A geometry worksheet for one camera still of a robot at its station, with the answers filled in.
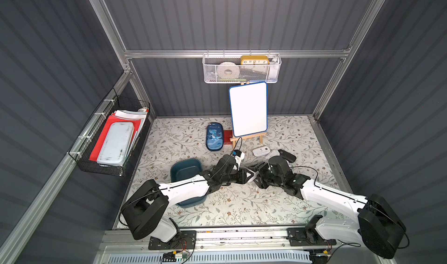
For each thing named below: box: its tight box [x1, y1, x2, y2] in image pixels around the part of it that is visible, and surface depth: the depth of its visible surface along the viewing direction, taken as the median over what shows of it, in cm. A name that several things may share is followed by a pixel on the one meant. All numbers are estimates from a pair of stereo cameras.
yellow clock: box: [240, 55, 270, 66], surface depth 90 cm
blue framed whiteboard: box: [228, 81, 268, 138], surface depth 93 cm
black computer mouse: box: [277, 148, 297, 163], surface depth 101 cm
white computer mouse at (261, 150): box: [252, 145, 271, 158], surface depth 102 cm
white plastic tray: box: [96, 121, 135, 167], surface depth 68 cm
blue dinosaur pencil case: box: [205, 122, 225, 152], surface depth 107 cm
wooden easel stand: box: [229, 132, 268, 149], surface depth 103 cm
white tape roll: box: [216, 61, 241, 80], surface depth 87 cm
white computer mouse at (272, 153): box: [264, 149, 281, 160], surface depth 101 cm
